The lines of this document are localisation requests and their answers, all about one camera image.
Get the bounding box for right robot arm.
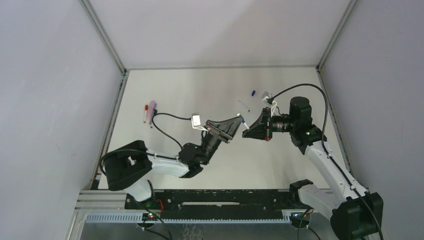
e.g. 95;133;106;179
242;96;384;240

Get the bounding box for pink highlighter pen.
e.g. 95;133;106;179
146;100;156;118

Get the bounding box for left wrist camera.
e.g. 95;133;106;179
191;112;207;131

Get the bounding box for right camera cable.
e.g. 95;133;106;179
268;83;385;240

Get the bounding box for white pen red end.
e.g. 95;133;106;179
143;110;148;123

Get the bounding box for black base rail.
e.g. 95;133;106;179
124;189;314;222

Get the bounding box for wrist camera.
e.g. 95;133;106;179
191;112;207;131
261;91;277;116

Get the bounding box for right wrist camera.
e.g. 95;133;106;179
261;91;277;116

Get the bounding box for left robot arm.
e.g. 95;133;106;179
98;113;245;203

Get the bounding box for white pen blue end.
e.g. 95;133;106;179
237;113;250;130

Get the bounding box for aluminium frame rails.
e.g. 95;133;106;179
67;189;336;240

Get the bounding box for grey pen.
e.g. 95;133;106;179
148;103;157;128

